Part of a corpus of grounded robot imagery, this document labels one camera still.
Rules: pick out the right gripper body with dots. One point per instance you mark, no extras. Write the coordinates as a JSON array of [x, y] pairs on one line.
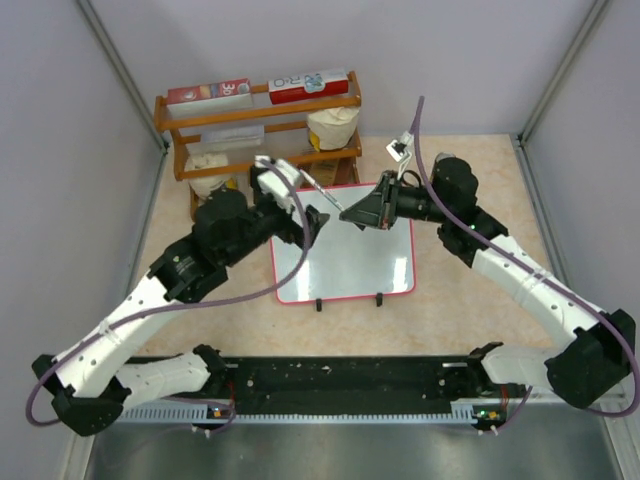
[[405, 201]]

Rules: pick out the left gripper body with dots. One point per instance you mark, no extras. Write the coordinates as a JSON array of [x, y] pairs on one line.
[[281, 220]]

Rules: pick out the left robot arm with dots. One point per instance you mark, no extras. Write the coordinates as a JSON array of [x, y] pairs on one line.
[[94, 382]]

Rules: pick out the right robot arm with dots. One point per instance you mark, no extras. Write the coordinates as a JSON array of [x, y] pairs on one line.
[[592, 350]]

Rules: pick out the pink framed whiteboard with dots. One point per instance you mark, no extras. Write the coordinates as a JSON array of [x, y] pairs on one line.
[[346, 262]]

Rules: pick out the small tan box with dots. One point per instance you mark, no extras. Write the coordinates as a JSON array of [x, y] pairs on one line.
[[264, 181]]

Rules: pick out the brown cardboard box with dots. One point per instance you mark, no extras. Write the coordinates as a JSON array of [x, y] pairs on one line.
[[337, 172]]

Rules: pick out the black drink can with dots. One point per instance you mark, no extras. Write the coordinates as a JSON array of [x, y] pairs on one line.
[[442, 156]]

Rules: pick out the wooden three-tier shelf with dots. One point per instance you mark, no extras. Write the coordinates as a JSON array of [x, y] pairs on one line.
[[276, 119]]

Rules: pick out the white bag middle shelf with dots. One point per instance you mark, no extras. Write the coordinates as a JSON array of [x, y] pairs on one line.
[[331, 129]]

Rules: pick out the clear plastic container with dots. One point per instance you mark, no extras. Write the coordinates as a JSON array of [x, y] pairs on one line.
[[233, 138]]

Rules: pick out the red white box right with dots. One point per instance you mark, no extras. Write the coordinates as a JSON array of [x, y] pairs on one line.
[[308, 86]]

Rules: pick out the red toothpaste box left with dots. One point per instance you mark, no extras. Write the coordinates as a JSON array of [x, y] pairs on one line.
[[205, 99]]

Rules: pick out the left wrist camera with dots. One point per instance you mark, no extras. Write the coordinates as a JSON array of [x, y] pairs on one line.
[[290, 173]]

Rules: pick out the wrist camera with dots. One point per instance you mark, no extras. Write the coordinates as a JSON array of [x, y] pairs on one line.
[[290, 173], [400, 149]]

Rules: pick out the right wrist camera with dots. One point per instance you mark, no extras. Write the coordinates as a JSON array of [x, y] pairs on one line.
[[400, 149]]

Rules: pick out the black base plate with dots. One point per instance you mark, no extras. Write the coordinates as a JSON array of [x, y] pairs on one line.
[[351, 385]]

